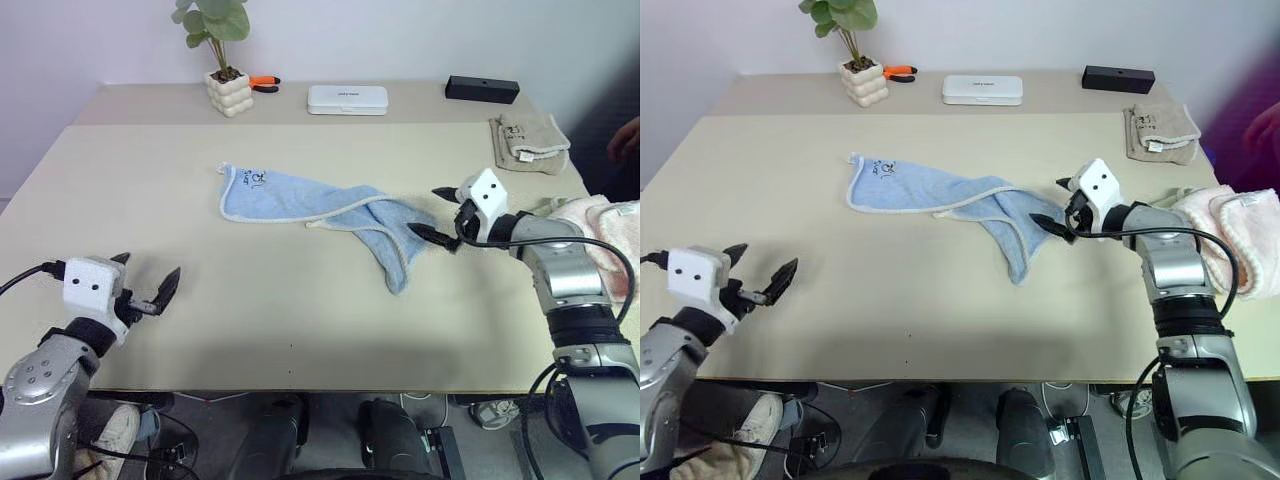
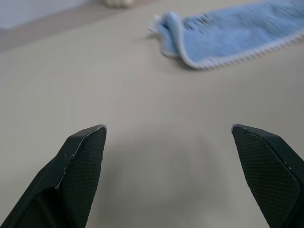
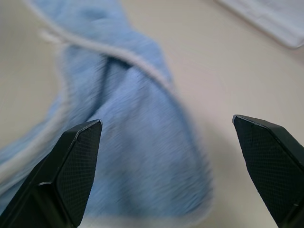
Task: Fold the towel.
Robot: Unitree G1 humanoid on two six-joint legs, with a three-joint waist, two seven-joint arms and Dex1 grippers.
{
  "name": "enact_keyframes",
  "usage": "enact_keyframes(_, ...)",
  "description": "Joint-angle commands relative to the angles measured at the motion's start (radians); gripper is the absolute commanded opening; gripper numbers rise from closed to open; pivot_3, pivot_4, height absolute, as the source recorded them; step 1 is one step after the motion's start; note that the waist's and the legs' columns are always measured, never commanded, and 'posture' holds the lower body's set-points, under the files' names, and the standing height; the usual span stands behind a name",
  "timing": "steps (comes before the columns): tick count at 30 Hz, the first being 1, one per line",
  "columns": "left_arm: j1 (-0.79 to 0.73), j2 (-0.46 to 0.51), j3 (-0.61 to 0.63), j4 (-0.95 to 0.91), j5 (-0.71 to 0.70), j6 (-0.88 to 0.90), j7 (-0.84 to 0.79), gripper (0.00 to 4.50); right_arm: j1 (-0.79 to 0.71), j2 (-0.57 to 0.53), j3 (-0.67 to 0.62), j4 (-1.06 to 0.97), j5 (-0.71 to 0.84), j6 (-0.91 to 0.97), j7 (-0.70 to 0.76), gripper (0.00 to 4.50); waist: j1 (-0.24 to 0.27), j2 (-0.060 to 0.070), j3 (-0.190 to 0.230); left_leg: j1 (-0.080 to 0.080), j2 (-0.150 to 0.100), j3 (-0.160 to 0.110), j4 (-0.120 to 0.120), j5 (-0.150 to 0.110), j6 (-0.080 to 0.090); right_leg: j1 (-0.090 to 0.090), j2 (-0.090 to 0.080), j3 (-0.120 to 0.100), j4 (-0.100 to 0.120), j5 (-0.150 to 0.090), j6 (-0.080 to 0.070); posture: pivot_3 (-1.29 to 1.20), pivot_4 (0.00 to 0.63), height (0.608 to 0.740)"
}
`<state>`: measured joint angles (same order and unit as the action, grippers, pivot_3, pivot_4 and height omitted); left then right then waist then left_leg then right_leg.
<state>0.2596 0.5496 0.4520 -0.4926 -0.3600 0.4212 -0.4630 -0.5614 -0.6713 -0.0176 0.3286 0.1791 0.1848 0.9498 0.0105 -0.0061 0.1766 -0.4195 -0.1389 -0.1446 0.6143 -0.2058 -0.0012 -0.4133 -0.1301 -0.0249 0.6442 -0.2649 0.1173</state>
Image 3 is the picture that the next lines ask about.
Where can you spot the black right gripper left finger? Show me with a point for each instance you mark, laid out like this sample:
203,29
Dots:
59,175

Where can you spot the white cloth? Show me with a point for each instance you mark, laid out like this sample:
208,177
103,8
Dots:
268,19

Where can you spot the light blue towel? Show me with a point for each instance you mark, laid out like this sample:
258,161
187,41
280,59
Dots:
133,114

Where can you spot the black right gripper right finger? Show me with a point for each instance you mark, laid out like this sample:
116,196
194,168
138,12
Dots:
273,161

